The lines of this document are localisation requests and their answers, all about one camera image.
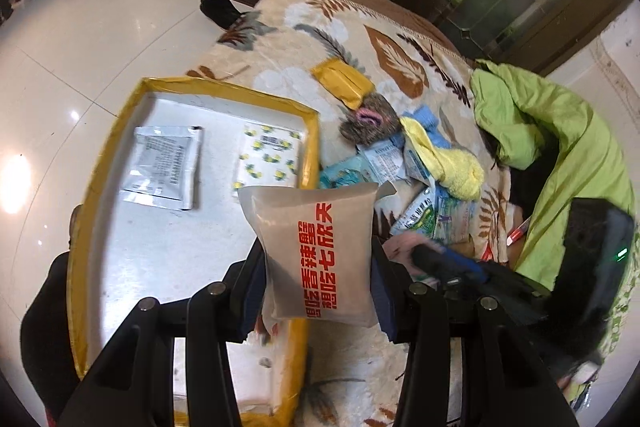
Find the lemon print packet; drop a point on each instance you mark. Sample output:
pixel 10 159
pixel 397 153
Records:
pixel 267 157

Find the silver foil packet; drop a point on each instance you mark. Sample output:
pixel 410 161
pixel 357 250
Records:
pixel 160 167

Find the white packet with red print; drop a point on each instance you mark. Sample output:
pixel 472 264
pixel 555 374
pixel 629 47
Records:
pixel 310 257

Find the yellow fluffy cloth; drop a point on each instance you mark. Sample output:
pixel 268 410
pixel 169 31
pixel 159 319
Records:
pixel 450 167

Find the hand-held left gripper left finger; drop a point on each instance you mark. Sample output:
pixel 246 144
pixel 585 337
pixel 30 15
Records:
pixel 252 297

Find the person's dark trouser leg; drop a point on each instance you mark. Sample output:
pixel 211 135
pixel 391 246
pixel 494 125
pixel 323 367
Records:
pixel 50 332

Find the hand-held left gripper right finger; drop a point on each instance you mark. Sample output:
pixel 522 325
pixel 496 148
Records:
pixel 382 302

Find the green and white packet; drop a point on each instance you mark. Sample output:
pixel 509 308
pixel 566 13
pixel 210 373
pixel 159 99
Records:
pixel 417 212
pixel 452 217

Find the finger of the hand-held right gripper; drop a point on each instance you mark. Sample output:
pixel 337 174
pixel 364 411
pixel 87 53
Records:
pixel 450 262

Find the green jacket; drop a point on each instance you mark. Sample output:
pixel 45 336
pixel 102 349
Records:
pixel 575 142

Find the golden yellow packet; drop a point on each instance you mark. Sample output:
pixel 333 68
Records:
pixel 340 79

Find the red pen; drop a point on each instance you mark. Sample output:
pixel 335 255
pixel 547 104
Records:
pixel 517 232

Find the white packet with blue print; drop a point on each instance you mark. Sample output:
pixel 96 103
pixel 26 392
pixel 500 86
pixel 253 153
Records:
pixel 385 159

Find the blue fluffy cloth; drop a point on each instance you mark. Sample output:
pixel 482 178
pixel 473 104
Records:
pixel 425 117

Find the leaf print blanket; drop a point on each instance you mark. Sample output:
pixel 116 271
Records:
pixel 310 37

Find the yellow-edged cardboard box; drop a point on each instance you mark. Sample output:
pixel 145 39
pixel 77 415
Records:
pixel 165 247

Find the teal tissue packet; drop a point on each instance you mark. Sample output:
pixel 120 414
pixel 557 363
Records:
pixel 345 174

